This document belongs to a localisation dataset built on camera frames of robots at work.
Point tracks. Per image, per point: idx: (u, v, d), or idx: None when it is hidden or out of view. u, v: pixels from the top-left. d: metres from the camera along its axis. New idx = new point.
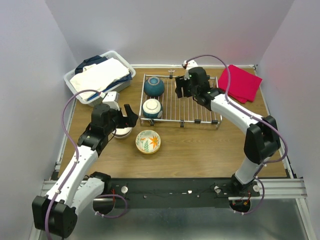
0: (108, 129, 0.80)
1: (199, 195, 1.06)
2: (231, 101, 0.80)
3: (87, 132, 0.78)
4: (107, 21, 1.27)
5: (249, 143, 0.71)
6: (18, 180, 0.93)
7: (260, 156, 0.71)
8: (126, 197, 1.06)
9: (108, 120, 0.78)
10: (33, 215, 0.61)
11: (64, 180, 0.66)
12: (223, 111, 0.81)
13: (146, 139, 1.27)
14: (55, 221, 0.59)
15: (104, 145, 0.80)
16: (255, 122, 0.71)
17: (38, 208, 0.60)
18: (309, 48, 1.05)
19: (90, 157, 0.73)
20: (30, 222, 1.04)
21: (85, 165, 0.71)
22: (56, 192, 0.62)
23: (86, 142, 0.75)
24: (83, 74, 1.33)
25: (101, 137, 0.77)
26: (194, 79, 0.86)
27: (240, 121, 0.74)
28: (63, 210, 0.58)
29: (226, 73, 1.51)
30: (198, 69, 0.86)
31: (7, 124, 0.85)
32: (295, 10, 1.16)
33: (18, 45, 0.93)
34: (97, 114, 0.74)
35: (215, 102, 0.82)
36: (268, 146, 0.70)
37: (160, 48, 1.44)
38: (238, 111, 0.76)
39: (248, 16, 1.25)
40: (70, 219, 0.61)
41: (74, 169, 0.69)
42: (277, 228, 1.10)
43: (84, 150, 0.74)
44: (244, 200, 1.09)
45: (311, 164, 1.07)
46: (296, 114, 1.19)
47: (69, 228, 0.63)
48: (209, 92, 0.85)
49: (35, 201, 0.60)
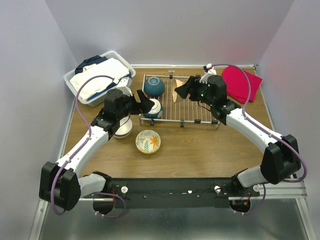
0: (121, 115, 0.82)
1: (200, 195, 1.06)
2: (248, 117, 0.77)
3: (101, 116, 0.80)
4: (107, 21, 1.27)
5: (267, 163, 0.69)
6: (18, 180, 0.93)
7: (279, 178, 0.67)
8: (126, 197, 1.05)
9: (120, 106, 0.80)
10: (40, 180, 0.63)
11: (76, 151, 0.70)
12: (239, 126, 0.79)
13: (146, 139, 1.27)
14: (61, 190, 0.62)
15: (115, 129, 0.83)
16: (275, 140, 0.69)
17: (47, 175, 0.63)
18: (308, 48, 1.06)
19: (102, 137, 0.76)
20: (29, 222, 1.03)
21: (96, 143, 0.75)
22: (67, 161, 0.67)
23: (99, 125, 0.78)
24: (83, 74, 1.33)
25: (113, 122, 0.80)
26: (213, 90, 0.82)
27: (258, 138, 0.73)
28: (71, 179, 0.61)
29: (226, 73, 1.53)
30: (220, 80, 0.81)
31: (7, 124, 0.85)
32: (295, 11, 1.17)
33: (18, 45, 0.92)
34: (110, 100, 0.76)
35: (231, 117, 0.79)
36: (287, 168, 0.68)
37: (160, 48, 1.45)
38: (256, 128, 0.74)
39: (248, 17, 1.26)
40: (74, 191, 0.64)
41: (86, 144, 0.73)
42: (277, 228, 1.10)
43: (97, 129, 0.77)
44: (244, 200, 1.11)
45: (310, 164, 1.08)
46: (296, 114, 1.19)
47: (71, 202, 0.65)
48: (224, 106, 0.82)
49: (45, 166, 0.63)
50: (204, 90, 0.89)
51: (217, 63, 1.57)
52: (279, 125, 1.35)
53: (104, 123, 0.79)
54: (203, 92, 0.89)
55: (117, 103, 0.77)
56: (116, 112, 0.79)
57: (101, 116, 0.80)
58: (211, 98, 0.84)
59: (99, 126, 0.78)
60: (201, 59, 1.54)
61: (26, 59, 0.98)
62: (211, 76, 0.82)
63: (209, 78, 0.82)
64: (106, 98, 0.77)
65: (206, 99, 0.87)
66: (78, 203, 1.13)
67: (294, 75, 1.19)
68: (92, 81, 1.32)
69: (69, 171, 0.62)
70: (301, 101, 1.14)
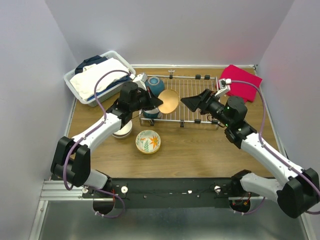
0: (134, 107, 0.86)
1: (200, 195, 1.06)
2: (266, 144, 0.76)
3: (115, 106, 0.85)
4: (107, 20, 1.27)
5: (287, 196, 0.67)
6: (18, 181, 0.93)
7: (297, 211, 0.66)
8: (126, 197, 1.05)
9: (133, 99, 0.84)
10: (55, 152, 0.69)
11: (91, 130, 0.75)
12: (256, 153, 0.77)
13: (146, 139, 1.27)
14: (74, 164, 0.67)
15: (127, 120, 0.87)
16: (295, 174, 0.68)
17: (62, 148, 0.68)
18: (309, 48, 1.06)
19: (116, 123, 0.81)
20: (30, 222, 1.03)
21: (110, 128, 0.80)
22: (82, 137, 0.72)
23: (113, 114, 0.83)
24: (82, 74, 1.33)
25: (125, 112, 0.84)
26: (232, 113, 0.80)
27: (276, 170, 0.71)
28: (85, 153, 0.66)
29: (226, 74, 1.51)
30: (240, 103, 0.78)
31: (7, 124, 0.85)
32: (295, 10, 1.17)
33: (18, 45, 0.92)
34: (125, 92, 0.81)
35: (247, 142, 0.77)
36: (307, 202, 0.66)
37: (160, 48, 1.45)
38: (274, 157, 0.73)
39: (248, 17, 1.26)
40: (84, 168, 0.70)
41: (100, 126, 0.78)
42: (277, 228, 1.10)
43: (111, 116, 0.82)
44: (244, 200, 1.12)
45: (310, 163, 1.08)
46: (296, 113, 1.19)
47: (80, 177, 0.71)
48: (240, 130, 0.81)
49: (62, 140, 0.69)
50: (219, 107, 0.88)
51: (217, 63, 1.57)
52: (279, 125, 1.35)
53: (117, 112, 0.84)
54: (218, 109, 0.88)
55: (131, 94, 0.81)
56: (130, 104, 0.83)
57: (115, 106, 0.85)
58: (226, 119, 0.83)
59: (113, 114, 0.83)
60: (200, 59, 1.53)
61: (26, 59, 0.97)
62: (232, 98, 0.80)
63: (229, 100, 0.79)
64: (121, 89, 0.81)
65: (221, 118, 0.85)
66: (78, 203, 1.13)
67: (294, 75, 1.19)
68: (93, 81, 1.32)
69: (83, 147, 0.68)
70: (301, 100, 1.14)
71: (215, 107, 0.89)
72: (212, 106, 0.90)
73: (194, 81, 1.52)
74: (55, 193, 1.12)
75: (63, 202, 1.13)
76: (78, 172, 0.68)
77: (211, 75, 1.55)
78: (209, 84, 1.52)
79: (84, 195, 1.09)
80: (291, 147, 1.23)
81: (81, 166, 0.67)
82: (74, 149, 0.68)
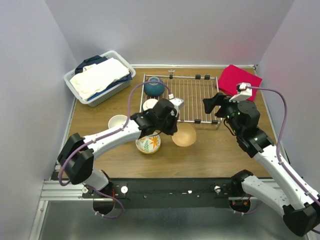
0: (161, 123, 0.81)
1: (199, 195, 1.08)
2: (284, 162, 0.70)
3: (143, 114, 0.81)
4: (107, 20, 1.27)
5: (296, 218, 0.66)
6: (18, 181, 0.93)
7: (304, 232, 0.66)
8: (126, 197, 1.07)
9: (166, 116, 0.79)
10: (65, 146, 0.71)
11: (104, 135, 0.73)
12: (270, 169, 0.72)
13: (146, 139, 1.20)
14: (75, 164, 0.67)
15: (147, 133, 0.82)
16: (311, 201, 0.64)
17: (71, 144, 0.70)
18: (309, 47, 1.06)
19: (133, 133, 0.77)
20: (30, 222, 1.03)
21: (125, 137, 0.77)
22: (92, 140, 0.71)
23: (137, 121, 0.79)
24: (83, 74, 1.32)
25: (148, 125, 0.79)
26: (243, 118, 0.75)
27: (291, 192, 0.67)
28: (86, 158, 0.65)
29: (225, 74, 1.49)
30: (251, 108, 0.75)
31: (8, 124, 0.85)
32: (295, 10, 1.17)
33: (19, 45, 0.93)
34: (160, 106, 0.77)
35: (264, 156, 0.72)
36: (315, 226, 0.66)
37: (160, 48, 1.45)
38: (291, 178, 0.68)
39: (248, 17, 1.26)
40: (84, 171, 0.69)
41: (116, 133, 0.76)
42: (277, 229, 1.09)
43: (133, 124, 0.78)
44: (244, 200, 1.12)
45: (310, 163, 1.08)
46: (296, 113, 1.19)
47: (78, 178, 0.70)
48: (255, 138, 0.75)
49: (73, 137, 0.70)
50: (234, 111, 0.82)
51: (217, 63, 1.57)
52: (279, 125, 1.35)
53: (141, 121, 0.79)
54: (232, 113, 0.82)
55: (166, 110, 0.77)
56: (158, 119, 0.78)
57: (143, 115, 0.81)
58: (238, 126, 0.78)
59: (136, 122, 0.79)
60: (200, 59, 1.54)
61: (26, 59, 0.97)
62: (242, 103, 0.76)
63: (239, 105, 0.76)
64: (159, 101, 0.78)
65: (233, 123, 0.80)
66: (78, 203, 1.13)
67: (294, 75, 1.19)
68: (93, 81, 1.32)
69: (88, 151, 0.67)
70: (301, 100, 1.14)
71: (230, 111, 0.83)
72: (227, 110, 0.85)
73: (194, 81, 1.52)
74: (55, 193, 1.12)
75: (63, 202, 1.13)
76: (76, 173, 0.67)
77: (211, 75, 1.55)
78: (209, 84, 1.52)
79: (84, 195, 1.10)
80: (291, 147, 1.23)
81: (81, 169, 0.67)
82: (80, 149, 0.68)
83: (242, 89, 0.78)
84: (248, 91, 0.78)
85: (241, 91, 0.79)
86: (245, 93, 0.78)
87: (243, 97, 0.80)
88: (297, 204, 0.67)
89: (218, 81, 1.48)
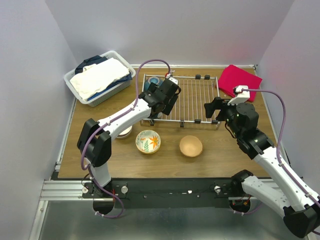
0: (166, 102, 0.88)
1: (199, 195, 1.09)
2: (284, 164, 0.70)
3: (148, 93, 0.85)
4: (107, 20, 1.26)
5: (296, 220, 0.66)
6: (18, 181, 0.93)
7: (305, 234, 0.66)
8: (126, 197, 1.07)
9: (171, 96, 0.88)
10: (82, 132, 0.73)
11: (116, 117, 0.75)
12: (270, 170, 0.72)
13: (146, 139, 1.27)
14: (94, 146, 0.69)
15: (156, 110, 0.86)
16: (311, 202, 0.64)
17: (87, 129, 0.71)
18: (310, 47, 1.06)
19: (144, 111, 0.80)
20: (30, 222, 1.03)
21: (138, 115, 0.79)
22: (106, 123, 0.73)
23: (144, 100, 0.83)
24: (83, 74, 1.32)
25: (157, 101, 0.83)
26: (243, 120, 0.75)
27: (292, 194, 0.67)
28: (105, 139, 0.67)
29: (226, 74, 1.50)
30: (250, 110, 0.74)
31: (8, 125, 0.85)
32: (295, 10, 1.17)
33: (18, 45, 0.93)
34: (168, 84, 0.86)
35: (264, 158, 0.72)
36: (315, 227, 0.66)
37: (160, 47, 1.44)
38: (291, 180, 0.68)
39: (248, 17, 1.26)
40: (104, 152, 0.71)
41: (128, 113, 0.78)
42: (277, 229, 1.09)
43: (142, 103, 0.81)
44: (244, 200, 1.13)
45: (310, 163, 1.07)
46: (296, 113, 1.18)
47: (100, 160, 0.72)
48: (255, 140, 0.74)
49: (88, 122, 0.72)
50: (233, 114, 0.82)
51: (217, 63, 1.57)
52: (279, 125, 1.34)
53: (148, 99, 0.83)
54: (232, 116, 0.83)
55: (173, 89, 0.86)
56: (166, 95, 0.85)
57: (148, 93, 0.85)
58: (238, 127, 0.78)
59: (144, 101, 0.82)
60: (200, 59, 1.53)
61: (26, 59, 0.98)
62: (241, 105, 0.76)
63: (238, 107, 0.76)
64: (164, 81, 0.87)
65: (232, 126, 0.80)
66: (79, 203, 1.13)
67: (294, 75, 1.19)
68: (93, 81, 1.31)
69: (105, 133, 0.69)
70: (301, 100, 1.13)
71: (230, 114, 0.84)
72: (227, 113, 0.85)
73: (194, 81, 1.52)
74: (55, 193, 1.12)
75: (63, 202, 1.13)
76: (97, 154, 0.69)
77: (211, 75, 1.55)
78: (209, 84, 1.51)
79: (84, 195, 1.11)
80: (292, 147, 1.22)
81: (101, 150, 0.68)
82: (97, 132, 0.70)
83: (238, 92, 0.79)
84: (244, 93, 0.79)
85: (238, 93, 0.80)
86: (242, 96, 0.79)
87: (241, 100, 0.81)
88: (298, 206, 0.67)
89: (217, 80, 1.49)
